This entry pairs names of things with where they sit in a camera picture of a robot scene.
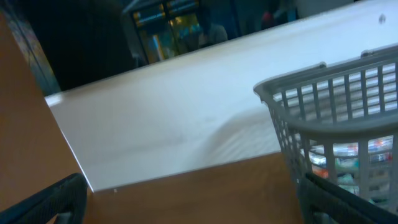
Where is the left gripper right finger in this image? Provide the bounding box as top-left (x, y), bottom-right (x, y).
top-left (297, 173), bottom-right (397, 224)

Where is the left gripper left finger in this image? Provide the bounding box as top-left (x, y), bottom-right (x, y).
top-left (1, 173), bottom-right (88, 224)

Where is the grey plastic basket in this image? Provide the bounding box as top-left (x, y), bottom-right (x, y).
top-left (254, 45), bottom-right (397, 213)

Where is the white tissue pack strip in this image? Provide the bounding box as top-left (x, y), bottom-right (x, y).
top-left (308, 136), bottom-right (394, 167)

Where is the teal snack wrapper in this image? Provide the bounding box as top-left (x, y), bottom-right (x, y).
top-left (338, 173), bottom-right (360, 196)

